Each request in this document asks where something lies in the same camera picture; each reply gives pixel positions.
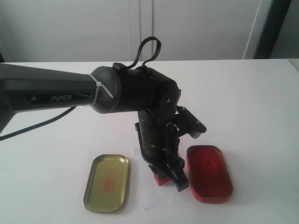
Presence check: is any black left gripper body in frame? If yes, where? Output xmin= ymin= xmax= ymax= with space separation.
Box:
xmin=135 ymin=111 xmax=184 ymax=173

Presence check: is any red rubber stamp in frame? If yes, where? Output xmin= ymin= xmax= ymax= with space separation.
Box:
xmin=154 ymin=174 xmax=170 ymax=186

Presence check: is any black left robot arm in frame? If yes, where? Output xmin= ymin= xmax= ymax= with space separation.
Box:
xmin=0 ymin=63 xmax=189 ymax=191

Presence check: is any red ink pad tin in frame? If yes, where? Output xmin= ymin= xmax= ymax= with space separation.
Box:
xmin=186 ymin=145 xmax=233 ymax=203

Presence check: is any white paper sheet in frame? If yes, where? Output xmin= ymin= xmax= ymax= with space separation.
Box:
xmin=134 ymin=148 xmax=192 ymax=210

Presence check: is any gold metal tin lid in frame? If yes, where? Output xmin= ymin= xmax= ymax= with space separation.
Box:
xmin=84 ymin=154 xmax=129 ymax=213

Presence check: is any white zip tie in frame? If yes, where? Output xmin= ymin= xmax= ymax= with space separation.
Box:
xmin=88 ymin=74 xmax=114 ymax=106

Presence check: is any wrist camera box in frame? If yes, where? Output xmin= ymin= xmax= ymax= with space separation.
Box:
xmin=173 ymin=106 xmax=207 ymax=139

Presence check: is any black cable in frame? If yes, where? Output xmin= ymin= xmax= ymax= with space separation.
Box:
xmin=0 ymin=36 xmax=162 ymax=141

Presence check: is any dark vertical post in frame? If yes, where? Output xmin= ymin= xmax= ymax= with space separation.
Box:
xmin=253 ymin=0 xmax=299 ymax=59

